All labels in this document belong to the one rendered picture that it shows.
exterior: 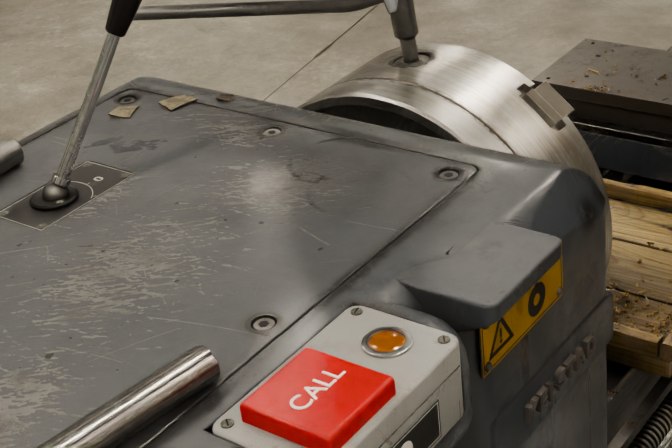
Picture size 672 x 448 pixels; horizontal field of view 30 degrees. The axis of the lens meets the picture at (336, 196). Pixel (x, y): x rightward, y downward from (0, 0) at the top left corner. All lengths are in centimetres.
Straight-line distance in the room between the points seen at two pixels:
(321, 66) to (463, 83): 332
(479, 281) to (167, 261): 20
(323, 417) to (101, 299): 21
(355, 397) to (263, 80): 371
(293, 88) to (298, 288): 349
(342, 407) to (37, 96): 392
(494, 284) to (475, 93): 35
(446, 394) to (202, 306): 16
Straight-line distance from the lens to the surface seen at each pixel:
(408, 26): 110
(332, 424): 64
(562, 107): 115
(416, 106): 104
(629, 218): 156
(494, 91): 108
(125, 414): 66
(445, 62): 111
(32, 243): 87
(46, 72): 473
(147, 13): 102
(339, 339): 72
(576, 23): 460
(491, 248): 79
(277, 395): 66
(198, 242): 83
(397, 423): 67
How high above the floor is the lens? 166
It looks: 28 degrees down
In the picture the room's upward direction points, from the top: 7 degrees counter-clockwise
